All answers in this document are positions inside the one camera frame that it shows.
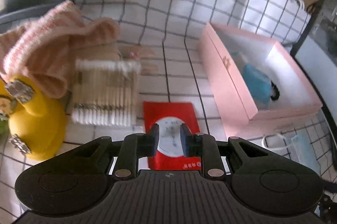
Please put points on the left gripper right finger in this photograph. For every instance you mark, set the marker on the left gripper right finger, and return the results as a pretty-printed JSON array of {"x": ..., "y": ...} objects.
[{"x": 205, "y": 147}]

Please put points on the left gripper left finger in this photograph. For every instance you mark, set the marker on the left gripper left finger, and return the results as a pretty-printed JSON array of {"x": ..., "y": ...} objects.
[{"x": 134, "y": 147}]

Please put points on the red envelope packet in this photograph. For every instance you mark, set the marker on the red envelope packet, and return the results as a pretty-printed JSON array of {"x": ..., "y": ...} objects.
[{"x": 169, "y": 116}]

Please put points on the cotton swab pack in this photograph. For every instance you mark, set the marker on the cotton swab pack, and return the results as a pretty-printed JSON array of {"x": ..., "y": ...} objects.
[{"x": 105, "y": 92}]

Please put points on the blue tissue pack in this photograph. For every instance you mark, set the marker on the blue tissue pack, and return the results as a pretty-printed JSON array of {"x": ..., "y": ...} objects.
[{"x": 257, "y": 82}]

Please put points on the yellow rubber toy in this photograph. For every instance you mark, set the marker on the yellow rubber toy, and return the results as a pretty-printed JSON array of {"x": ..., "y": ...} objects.
[{"x": 37, "y": 123}]

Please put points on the pink striped towel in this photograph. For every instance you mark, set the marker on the pink striped towel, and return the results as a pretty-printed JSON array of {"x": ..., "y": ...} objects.
[{"x": 44, "y": 50}]

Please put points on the blue face mask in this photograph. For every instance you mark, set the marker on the blue face mask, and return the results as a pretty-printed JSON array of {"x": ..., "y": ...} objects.
[{"x": 302, "y": 147}]

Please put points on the pink cardboard box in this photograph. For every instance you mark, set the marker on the pink cardboard box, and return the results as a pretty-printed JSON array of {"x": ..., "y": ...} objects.
[{"x": 293, "y": 98}]

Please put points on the white black grid tablecloth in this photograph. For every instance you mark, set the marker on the white black grid tablecloth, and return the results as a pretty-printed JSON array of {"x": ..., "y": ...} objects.
[{"x": 171, "y": 28}]

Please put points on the glass side computer case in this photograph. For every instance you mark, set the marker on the glass side computer case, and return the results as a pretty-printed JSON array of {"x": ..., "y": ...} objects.
[{"x": 315, "y": 52}]

